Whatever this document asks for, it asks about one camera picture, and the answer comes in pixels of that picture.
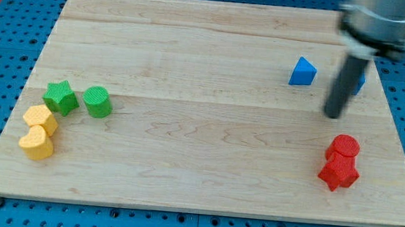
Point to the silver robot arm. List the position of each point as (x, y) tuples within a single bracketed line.
[(372, 28)]

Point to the wooden board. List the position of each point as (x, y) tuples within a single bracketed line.
[(203, 118)]

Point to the green cylinder block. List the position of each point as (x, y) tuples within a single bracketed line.
[(97, 102)]

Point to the blue triangle block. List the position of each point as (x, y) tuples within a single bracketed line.
[(303, 73)]

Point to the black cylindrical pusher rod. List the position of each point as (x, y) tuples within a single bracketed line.
[(343, 85)]

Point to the green star block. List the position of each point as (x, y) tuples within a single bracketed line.
[(60, 98)]

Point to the red star block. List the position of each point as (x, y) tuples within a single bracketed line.
[(339, 171)]

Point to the red cylinder block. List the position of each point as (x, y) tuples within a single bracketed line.
[(344, 145)]

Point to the blue cube block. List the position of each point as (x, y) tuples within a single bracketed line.
[(360, 84)]

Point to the yellow pentagon block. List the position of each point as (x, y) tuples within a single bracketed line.
[(41, 115)]

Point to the yellow heart block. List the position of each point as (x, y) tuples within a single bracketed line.
[(36, 144)]

